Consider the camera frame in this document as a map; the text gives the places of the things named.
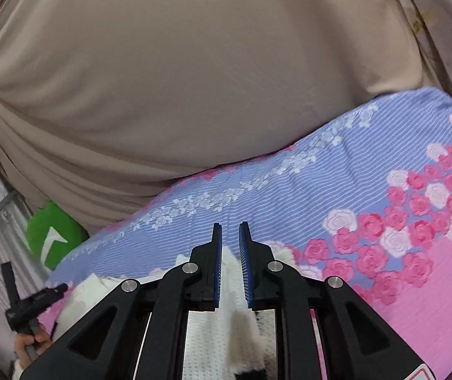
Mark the person's left hand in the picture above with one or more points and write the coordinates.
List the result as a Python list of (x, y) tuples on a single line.
[(41, 338)]

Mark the green plush pillow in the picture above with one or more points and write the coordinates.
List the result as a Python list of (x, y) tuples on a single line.
[(52, 233)]

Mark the white red black knit sweater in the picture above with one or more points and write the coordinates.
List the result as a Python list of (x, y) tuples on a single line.
[(91, 289)]

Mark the beige draped cloth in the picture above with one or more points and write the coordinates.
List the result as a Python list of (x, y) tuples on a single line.
[(190, 79)]

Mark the cream floral curtain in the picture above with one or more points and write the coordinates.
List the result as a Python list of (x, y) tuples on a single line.
[(439, 35)]

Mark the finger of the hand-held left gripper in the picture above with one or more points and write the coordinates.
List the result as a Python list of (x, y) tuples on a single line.
[(52, 292)]

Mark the person's left forearm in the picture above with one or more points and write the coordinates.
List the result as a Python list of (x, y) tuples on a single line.
[(17, 369)]

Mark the pink floral bedsheet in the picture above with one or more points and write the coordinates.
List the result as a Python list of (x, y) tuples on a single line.
[(329, 174)]

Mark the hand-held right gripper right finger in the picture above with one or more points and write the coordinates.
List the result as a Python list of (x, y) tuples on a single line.
[(245, 269)]

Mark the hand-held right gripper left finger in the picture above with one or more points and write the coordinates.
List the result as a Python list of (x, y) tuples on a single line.
[(217, 269)]

